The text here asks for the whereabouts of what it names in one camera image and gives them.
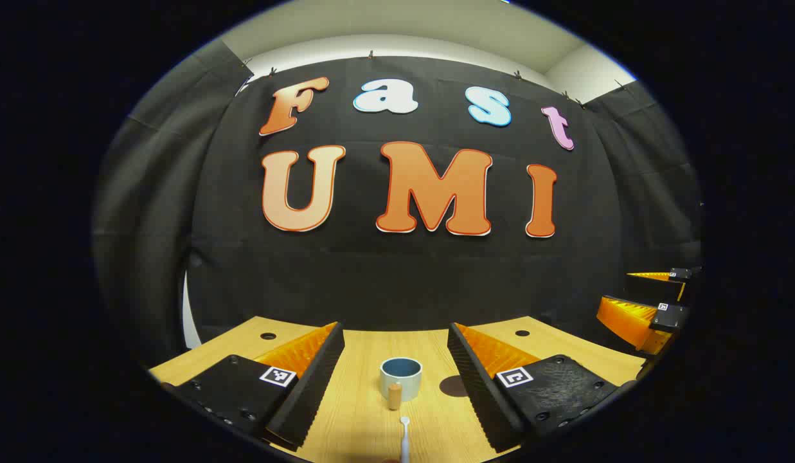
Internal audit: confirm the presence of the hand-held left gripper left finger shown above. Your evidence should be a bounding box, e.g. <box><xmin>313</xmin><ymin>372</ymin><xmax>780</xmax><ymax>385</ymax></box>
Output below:
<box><xmin>161</xmin><ymin>322</ymin><xmax>345</xmax><ymax>451</ymax></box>

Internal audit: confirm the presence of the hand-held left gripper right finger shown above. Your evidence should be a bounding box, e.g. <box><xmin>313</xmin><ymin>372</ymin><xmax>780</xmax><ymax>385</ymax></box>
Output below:
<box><xmin>447</xmin><ymin>322</ymin><xmax>636</xmax><ymax>453</ymax></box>

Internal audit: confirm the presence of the blue cup with wooden handle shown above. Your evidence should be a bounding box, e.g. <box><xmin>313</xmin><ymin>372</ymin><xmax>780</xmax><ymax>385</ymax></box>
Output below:
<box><xmin>379</xmin><ymin>358</ymin><xmax>424</xmax><ymax>410</ymax></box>

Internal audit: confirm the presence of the wooden desktop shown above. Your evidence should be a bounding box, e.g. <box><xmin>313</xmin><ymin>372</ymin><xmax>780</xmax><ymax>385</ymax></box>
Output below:
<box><xmin>148</xmin><ymin>315</ymin><xmax>648</xmax><ymax>463</ymax></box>

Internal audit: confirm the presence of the black backdrop cloth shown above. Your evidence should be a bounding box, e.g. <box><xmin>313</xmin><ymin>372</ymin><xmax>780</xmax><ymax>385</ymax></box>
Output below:
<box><xmin>92</xmin><ymin>39</ymin><xmax>703</xmax><ymax>370</ymax></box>

